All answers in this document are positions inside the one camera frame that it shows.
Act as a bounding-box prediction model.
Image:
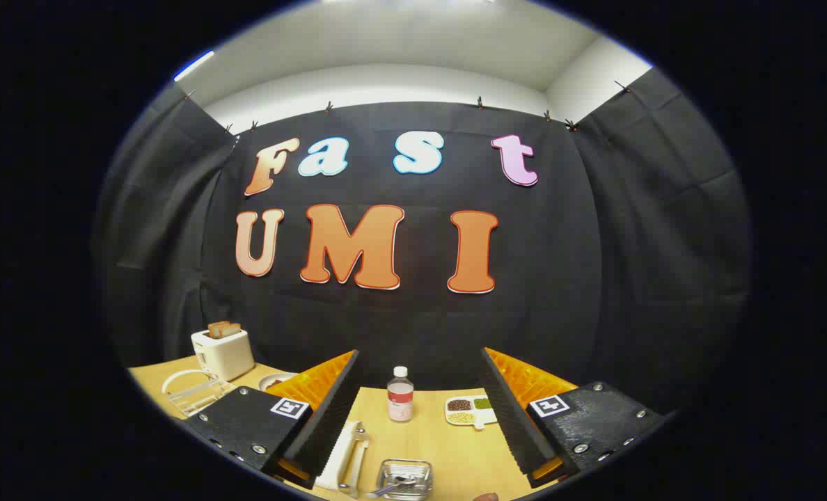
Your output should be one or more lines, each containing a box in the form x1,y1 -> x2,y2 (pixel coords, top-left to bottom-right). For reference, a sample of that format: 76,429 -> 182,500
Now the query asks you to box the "white toaster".
191,328 -> 255,382

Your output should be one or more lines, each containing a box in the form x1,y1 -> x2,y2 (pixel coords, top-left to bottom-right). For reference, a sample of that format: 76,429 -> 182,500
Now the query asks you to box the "ceiling light strip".
173,50 -> 215,81

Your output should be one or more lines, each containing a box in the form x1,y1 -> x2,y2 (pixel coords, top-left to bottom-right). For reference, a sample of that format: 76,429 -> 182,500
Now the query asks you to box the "white divided dish with beans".
445,395 -> 499,430

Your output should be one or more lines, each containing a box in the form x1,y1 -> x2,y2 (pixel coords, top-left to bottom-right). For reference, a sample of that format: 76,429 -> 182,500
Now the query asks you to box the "white wire dish rack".
162,369 -> 370,498

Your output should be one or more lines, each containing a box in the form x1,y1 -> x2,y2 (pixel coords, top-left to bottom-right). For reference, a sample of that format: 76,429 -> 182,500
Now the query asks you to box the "clear plastic bottle red label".
387,366 -> 415,422

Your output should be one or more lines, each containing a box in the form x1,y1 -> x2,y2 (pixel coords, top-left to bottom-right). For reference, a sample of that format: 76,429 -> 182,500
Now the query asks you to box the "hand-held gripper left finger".
177,349 -> 362,490

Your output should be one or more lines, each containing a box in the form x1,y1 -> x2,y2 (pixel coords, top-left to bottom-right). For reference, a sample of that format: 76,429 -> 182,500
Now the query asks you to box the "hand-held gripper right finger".
480,347 -> 668,488

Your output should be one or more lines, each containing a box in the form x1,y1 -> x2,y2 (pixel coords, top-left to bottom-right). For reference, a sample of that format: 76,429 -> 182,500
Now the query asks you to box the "metal wire basket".
375,459 -> 434,500

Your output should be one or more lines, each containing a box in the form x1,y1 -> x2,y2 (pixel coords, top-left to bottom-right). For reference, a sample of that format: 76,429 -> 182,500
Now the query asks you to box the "black backdrop cloth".
93,66 -> 755,418

